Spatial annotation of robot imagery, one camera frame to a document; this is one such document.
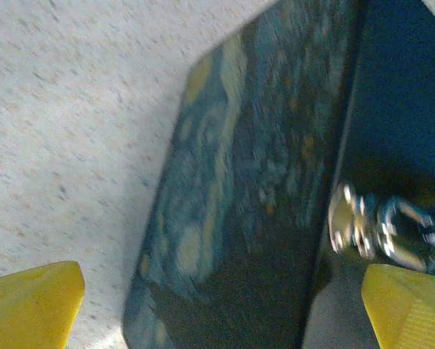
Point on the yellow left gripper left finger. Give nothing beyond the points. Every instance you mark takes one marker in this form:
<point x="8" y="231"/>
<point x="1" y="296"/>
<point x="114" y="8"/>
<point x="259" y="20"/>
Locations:
<point x="32" y="309"/>

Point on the silver metal clasp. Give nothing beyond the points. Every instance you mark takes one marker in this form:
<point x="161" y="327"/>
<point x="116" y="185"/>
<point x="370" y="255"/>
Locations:
<point x="410" y="236"/>

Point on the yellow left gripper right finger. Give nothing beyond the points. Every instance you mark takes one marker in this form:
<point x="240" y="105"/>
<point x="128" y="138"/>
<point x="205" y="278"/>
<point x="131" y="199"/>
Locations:
<point x="410" y="312"/>

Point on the silver metal hasp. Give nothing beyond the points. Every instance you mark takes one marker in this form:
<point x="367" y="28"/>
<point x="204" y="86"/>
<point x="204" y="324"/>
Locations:
<point x="348" y="221"/>

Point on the starry night patterned case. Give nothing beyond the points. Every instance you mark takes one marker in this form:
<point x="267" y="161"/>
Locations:
<point x="239" y="181"/>

